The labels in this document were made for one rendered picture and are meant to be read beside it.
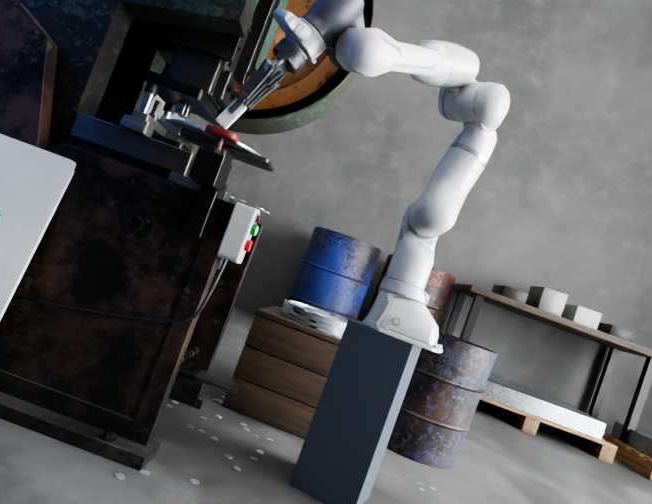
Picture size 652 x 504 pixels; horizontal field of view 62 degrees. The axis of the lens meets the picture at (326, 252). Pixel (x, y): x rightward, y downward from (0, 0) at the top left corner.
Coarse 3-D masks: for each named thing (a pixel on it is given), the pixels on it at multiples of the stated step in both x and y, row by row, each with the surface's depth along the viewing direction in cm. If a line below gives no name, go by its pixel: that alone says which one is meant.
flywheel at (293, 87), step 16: (288, 0) 192; (304, 0) 192; (272, 48) 191; (320, 64) 187; (288, 80) 191; (304, 80) 187; (320, 80) 187; (336, 80) 196; (272, 96) 187; (288, 96) 187; (304, 96) 187; (320, 96) 196; (256, 112) 190; (272, 112) 191; (288, 112) 195
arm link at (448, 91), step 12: (456, 48) 134; (456, 60) 133; (468, 60) 135; (456, 72) 134; (468, 72) 136; (444, 84) 137; (456, 84) 138; (444, 96) 147; (456, 96) 142; (444, 108) 148; (456, 120) 148
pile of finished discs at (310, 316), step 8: (288, 304) 202; (296, 304) 204; (304, 304) 213; (288, 312) 199; (296, 312) 191; (304, 312) 188; (312, 312) 186; (320, 312) 199; (328, 312) 215; (296, 320) 188; (304, 320) 187; (312, 320) 193; (320, 320) 194; (328, 320) 186; (336, 320) 197; (344, 320) 211; (320, 328) 193; (328, 328) 187; (336, 328) 195; (344, 328) 190
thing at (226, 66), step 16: (176, 48) 147; (176, 64) 146; (192, 64) 146; (208, 64) 146; (224, 64) 147; (192, 80) 146; (208, 80) 146; (224, 80) 149; (208, 96) 149; (224, 96) 150
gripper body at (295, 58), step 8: (280, 40) 119; (288, 40) 117; (280, 48) 117; (288, 48) 117; (296, 48) 117; (280, 56) 117; (288, 56) 117; (296, 56) 117; (280, 64) 117; (288, 64) 118; (296, 64) 118; (304, 64) 120; (272, 72) 117; (296, 72) 120
